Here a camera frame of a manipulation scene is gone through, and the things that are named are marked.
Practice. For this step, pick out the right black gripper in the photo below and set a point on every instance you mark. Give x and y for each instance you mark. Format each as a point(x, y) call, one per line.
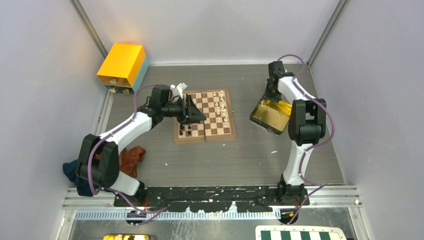
point(275, 98)

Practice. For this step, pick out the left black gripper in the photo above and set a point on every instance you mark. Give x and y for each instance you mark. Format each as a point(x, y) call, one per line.
point(194, 116)

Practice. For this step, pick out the wooden chess board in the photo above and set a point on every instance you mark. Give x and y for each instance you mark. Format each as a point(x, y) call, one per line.
point(209, 129)

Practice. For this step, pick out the gold tin tray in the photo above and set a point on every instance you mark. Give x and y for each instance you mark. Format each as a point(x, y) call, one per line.
point(271, 116)

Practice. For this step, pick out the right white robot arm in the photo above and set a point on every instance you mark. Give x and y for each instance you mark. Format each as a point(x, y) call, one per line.
point(306, 126)

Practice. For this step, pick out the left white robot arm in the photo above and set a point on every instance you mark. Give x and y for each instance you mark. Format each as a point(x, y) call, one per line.
point(98, 160)

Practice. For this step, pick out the green white checkered board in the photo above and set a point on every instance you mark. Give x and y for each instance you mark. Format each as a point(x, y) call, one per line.
point(298, 232)

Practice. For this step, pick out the orange cloth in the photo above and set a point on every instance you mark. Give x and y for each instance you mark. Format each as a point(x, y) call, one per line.
point(128, 160)

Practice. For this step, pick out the yellow teal drawer box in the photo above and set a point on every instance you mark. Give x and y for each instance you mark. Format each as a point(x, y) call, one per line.
point(124, 68)

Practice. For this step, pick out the dark blue cloth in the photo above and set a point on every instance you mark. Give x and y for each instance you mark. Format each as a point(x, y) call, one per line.
point(81, 184)

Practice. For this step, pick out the gold tin front edge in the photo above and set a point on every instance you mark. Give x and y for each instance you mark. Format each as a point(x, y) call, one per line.
point(121, 236)

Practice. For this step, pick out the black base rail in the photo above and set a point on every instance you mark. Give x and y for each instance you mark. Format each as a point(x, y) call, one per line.
point(215, 199)

